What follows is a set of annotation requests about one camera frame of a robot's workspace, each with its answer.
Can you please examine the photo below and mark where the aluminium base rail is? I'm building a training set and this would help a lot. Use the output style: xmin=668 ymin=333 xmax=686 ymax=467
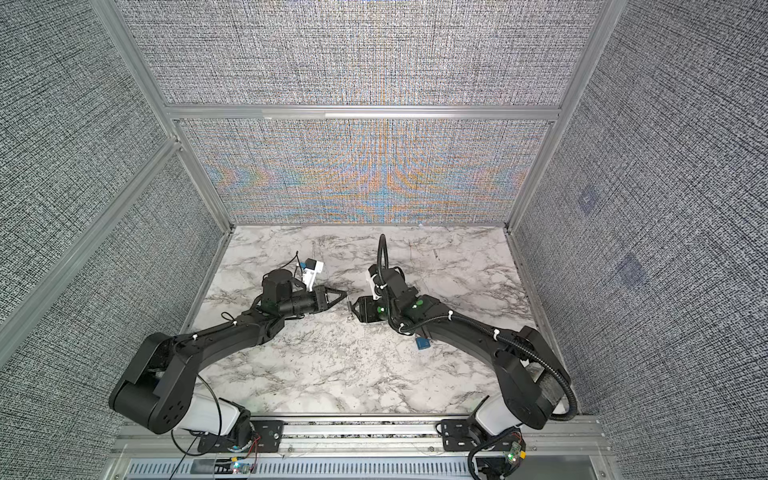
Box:
xmin=100 ymin=414 xmax=622 ymax=479

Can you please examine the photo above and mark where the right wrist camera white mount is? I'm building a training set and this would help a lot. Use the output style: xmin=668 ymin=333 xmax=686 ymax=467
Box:
xmin=367 ymin=265 xmax=387 ymax=300

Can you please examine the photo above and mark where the thin black cable left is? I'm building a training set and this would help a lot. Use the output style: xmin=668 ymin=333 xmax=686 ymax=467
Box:
xmin=167 ymin=371 xmax=259 ymax=480

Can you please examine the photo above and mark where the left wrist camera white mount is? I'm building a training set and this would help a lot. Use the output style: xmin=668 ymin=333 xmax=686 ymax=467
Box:
xmin=300 ymin=258 xmax=324 ymax=291

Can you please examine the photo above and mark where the blue padlock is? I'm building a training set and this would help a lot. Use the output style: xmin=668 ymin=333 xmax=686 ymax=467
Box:
xmin=415 ymin=337 xmax=431 ymax=351

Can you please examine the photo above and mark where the black corrugated cable right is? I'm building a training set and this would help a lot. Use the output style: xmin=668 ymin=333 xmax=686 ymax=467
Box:
xmin=376 ymin=233 xmax=578 ymax=422

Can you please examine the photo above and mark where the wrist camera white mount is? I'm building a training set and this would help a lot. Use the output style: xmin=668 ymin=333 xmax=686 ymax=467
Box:
xmin=367 ymin=265 xmax=387 ymax=300
xmin=300 ymin=258 xmax=324 ymax=291

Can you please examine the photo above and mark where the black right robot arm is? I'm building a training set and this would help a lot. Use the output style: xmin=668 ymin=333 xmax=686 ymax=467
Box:
xmin=350 ymin=265 xmax=579 ymax=436

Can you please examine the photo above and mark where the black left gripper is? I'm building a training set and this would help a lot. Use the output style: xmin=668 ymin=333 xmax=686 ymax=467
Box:
xmin=280 ymin=286 xmax=347 ymax=320

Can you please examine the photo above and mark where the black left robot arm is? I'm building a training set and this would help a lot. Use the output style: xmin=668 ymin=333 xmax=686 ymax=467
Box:
xmin=109 ymin=269 xmax=347 ymax=454

